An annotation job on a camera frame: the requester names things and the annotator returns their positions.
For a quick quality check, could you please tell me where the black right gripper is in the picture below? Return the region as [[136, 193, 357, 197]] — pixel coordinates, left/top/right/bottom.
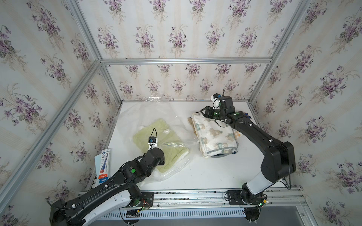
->
[[200, 105, 226, 121]]

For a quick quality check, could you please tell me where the light green fleece blanket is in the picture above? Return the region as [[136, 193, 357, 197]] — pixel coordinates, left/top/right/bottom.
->
[[133, 118, 190, 177]]

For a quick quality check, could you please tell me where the clear plastic vacuum bag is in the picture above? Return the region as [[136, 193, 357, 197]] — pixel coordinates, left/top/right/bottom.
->
[[117, 97, 200, 183]]

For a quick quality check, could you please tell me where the orange checked sunflower blanket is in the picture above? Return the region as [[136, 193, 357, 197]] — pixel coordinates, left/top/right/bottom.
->
[[233, 129, 242, 140]]

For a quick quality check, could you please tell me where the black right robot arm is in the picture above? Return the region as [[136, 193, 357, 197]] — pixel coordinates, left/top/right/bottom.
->
[[201, 106, 297, 197]]

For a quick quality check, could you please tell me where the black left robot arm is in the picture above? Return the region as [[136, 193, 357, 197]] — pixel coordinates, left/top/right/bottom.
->
[[50, 147, 165, 226]]

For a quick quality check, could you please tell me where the white label card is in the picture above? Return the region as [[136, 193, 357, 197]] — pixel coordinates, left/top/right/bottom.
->
[[94, 149, 111, 184]]

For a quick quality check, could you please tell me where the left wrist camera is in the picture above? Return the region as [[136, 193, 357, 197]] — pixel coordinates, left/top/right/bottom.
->
[[148, 136, 158, 150]]

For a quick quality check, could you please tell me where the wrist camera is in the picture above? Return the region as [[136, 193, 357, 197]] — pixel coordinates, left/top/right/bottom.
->
[[210, 93, 234, 110], [148, 136, 158, 150]]

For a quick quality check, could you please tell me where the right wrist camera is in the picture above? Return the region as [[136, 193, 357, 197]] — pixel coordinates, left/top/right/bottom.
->
[[210, 93, 234, 110]]

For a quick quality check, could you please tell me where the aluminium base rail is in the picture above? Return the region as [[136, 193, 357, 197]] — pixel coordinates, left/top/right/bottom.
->
[[141, 187, 308, 210]]

